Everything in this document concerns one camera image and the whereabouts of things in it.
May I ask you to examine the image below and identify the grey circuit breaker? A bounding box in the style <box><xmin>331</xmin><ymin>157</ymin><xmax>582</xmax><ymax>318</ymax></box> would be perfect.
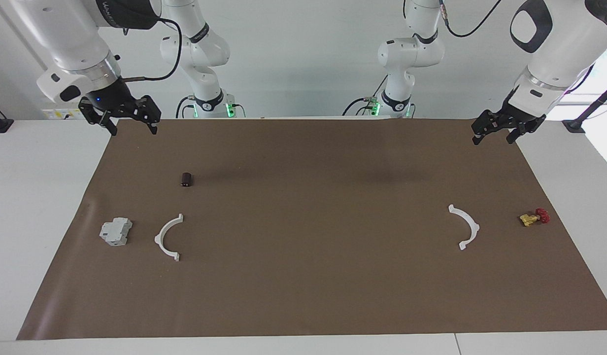
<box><xmin>99</xmin><ymin>217</ymin><xmax>134</xmax><ymax>247</ymax></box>

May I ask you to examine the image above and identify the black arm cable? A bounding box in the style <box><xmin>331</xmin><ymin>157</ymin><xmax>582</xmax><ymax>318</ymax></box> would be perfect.
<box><xmin>438</xmin><ymin>0</ymin><xmax>502</xmax><ymax>38</ymax></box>
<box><xmin>119</xmin><ymin>17</ymin><xmax>184</xmax><ymax>82</ymax></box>

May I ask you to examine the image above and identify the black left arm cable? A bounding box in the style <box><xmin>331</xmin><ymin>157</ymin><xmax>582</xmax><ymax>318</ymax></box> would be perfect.
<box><xmin>438</xmin><ymin>0</ymin><xmax>502</xmax><ymax>38</ymax></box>

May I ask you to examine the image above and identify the black left base cable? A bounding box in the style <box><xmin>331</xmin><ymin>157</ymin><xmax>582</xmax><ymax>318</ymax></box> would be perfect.
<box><xmin>343</xmin><ymin>75</ymin><xmax>389</xmax><ymax>117</ymax></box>

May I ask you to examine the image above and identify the black right base cable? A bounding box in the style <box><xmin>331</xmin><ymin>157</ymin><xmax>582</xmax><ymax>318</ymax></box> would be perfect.
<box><xmin>176</xmin><ymin>96</ymin><xmax>196</xmax><ymax>119</ymax></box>

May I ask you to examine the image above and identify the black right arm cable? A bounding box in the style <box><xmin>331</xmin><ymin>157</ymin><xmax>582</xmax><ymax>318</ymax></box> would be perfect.
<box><xmin>119</xmin><ymin>17</ymin><xmax>184</xmax><ymax>82</ymax></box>

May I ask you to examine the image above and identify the brass valve with red handle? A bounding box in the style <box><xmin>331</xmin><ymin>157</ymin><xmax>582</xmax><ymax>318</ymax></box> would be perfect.
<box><xmin>519</xmin><ymin>208</ymin><xmax>550</xmax><ymax>227</ymax></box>

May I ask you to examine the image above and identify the white half-ring pipe clamp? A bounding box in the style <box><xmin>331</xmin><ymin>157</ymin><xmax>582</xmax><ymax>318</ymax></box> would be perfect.
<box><xmin>448</xmin><ymin>204</ymin><xmax>480</xmax><ymax>250</ymax></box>
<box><xmin>154</xmin><ymin>213</ymin><xmax>184</xmax><ymax>262</ymax></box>

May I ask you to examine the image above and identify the brown table mat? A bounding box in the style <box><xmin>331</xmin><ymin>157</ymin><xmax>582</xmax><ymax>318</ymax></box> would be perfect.
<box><xmin>16</xmin><ymin>117</ymin><xmax>607</xmax><ymax>341</ymax></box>

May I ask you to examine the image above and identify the black tripod stand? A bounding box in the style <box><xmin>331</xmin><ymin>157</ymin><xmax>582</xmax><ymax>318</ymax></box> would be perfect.
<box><xmin>562</xmin><ymin>79</ymin><xmax>607</xmax><ymax>135</ymax></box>

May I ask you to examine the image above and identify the black base cable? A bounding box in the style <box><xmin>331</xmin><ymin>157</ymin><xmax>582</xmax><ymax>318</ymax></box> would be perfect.
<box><xmin>176</xmin><ymin>96</ymin><xmax>196</xmax><ymax>119</ymax></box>
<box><xmin>343</xmin><ymin>75</ymin><xmax>389</xmax><ymax>117</ymax></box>

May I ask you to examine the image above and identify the white wall power socket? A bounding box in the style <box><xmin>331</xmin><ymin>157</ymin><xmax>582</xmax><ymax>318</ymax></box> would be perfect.
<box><xmin>41</xmin><ymin>107</ymin><xmax>85</xmax><ymax>120</ymax></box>

